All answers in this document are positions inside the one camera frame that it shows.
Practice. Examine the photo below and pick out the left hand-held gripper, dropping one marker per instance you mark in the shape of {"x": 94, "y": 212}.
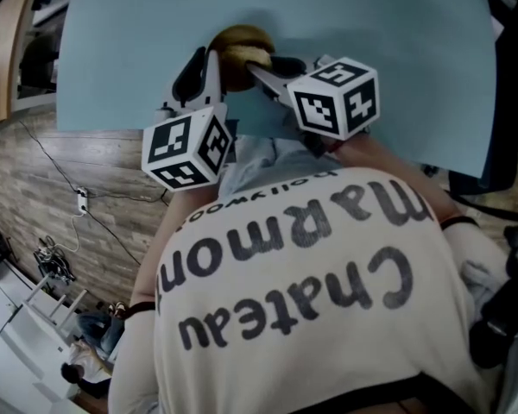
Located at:
{"x": 172, "y": 145}

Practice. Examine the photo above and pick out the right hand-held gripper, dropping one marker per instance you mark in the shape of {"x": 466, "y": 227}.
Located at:
{"x": 328, "y": 102}

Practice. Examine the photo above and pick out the yellow sponge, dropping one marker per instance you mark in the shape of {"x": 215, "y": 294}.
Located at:
{"x": 248, "y": 55}

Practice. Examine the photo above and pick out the brown wooden bowl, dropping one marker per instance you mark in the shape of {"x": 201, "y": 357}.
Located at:
{"x": 241, "y": 33}

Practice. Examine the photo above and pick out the light blue jeans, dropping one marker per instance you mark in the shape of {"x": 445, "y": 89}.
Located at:
{"x": 276, "y": 158}

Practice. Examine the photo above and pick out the white power strip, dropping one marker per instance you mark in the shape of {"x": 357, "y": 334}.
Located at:
{"x": 82, "y": 201}

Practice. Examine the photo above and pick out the wooden table with white legs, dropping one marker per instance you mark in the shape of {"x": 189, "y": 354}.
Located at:
{"x": 4, "y": 50}

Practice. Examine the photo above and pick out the white printed t-shirt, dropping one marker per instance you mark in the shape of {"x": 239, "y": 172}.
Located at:
{"x": 306, "y": 296}

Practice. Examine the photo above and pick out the white metal frame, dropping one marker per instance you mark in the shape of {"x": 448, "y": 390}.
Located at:
{"x": 54, "y": 304}

